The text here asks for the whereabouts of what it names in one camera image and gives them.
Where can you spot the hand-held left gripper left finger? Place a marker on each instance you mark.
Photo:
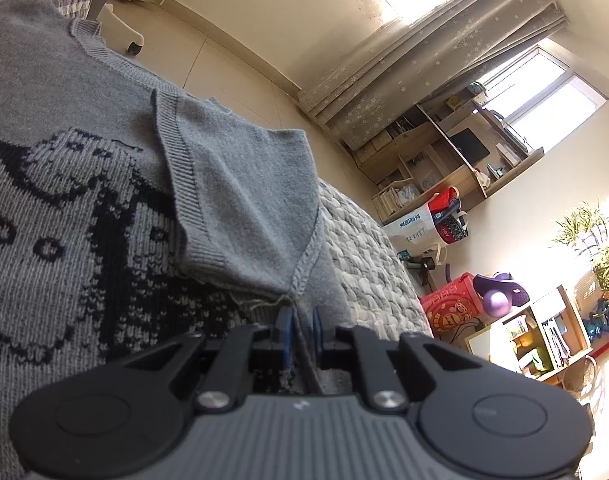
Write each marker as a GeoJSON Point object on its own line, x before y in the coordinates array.
{"type": "Point", "coordinates": [284, 332]}

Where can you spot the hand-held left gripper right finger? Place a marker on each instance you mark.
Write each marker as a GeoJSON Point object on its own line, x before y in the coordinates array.
{"type": "Point", "coordinates": [317, 332]}

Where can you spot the grey knitted sweater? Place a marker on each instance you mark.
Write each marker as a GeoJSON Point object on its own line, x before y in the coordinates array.
{"type": "Point", "coordinates": [84, 110]}

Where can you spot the grey checked quilted blanket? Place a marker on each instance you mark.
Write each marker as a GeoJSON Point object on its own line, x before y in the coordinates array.
{"type": "Point", "coordinates": [369, 270]}

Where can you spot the red printed box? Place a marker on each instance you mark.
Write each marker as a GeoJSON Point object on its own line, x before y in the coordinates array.
{"type": "Point", "coordinates": [449, 310]}

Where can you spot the white shopping bag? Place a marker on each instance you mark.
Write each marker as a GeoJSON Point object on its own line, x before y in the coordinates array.
{"type": "Point", "coordinates": [409, 230]}
{"type": "Point", "coordinates": [444, 205]}

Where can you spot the purple ball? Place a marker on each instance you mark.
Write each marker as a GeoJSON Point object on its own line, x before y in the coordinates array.
{"type": "Point", "coordinates": [495, 304]}

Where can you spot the purple plastic object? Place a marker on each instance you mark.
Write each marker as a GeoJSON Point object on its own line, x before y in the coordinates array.
{"type": "Point", "coordinates": [514, 292]}

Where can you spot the wooden desk with shelves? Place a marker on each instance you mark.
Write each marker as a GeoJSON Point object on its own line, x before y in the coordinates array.
{"type": "Point", "coordinates": [434, 160]}

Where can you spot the black monitor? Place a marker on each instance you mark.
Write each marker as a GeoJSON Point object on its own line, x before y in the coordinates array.
{"type": "Point", "coordinates": [468, 145]}

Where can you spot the small wooden shelf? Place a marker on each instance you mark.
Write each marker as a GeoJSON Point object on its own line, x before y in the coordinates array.
{"type": "Point", "coordinates": [559, 320]}

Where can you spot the blue glass vase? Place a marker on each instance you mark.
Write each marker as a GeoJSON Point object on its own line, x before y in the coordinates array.
{"type": "Point", "coordinates": [604, 315]}

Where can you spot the grey star curtain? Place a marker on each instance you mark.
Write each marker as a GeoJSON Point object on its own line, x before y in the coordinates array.
{"type": "Point", "coordinates": [424, 65]}

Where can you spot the green potted plant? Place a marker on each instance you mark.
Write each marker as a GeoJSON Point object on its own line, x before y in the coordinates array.
{"type": "Point", "coordinates": [606, 265]}

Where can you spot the window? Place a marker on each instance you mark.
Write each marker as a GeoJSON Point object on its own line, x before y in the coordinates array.
{"type": "Point", "coordinates": [539, 95]}

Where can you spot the white office chair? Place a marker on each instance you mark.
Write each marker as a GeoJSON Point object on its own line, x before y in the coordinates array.
{"type": "Point", "coordinates": [119, 15]}

